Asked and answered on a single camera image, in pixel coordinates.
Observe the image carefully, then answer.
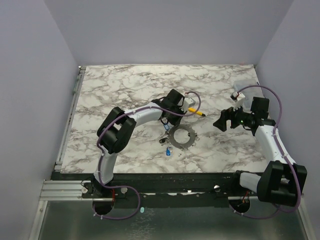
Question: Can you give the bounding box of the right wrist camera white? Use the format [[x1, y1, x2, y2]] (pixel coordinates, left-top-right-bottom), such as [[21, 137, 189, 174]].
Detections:
[[230, 91, 246, 110]]

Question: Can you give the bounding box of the aluminium frame rail left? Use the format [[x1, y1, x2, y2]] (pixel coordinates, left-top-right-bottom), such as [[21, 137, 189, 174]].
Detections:
[[39, 66, 86, 201]]

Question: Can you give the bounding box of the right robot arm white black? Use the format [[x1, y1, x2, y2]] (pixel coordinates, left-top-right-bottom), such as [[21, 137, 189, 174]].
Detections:
[[213, 97, 308, 207]]

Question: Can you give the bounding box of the black key fob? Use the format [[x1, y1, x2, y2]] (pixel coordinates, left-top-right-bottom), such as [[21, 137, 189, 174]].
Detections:
[[159, 137, 169, 145]]

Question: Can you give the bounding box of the round metal keyring disc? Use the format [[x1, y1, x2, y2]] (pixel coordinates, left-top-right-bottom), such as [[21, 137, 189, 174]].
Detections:
[[166, 124, 199, 150]]

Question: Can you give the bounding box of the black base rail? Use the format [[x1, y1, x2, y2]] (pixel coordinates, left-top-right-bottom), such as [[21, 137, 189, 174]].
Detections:
[[82, 172, 248, 209]]

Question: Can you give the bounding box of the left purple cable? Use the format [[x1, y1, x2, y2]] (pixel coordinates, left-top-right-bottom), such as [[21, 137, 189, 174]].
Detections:
[[92, 91, 202, 221]]

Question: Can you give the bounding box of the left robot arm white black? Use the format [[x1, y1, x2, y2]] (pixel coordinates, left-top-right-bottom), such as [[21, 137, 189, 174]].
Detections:
[[93, 89, 195, 198]]

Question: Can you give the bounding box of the clear plastic box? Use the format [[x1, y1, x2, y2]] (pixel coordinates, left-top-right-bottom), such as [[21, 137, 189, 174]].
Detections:
[[233, 78, 264, 112]]

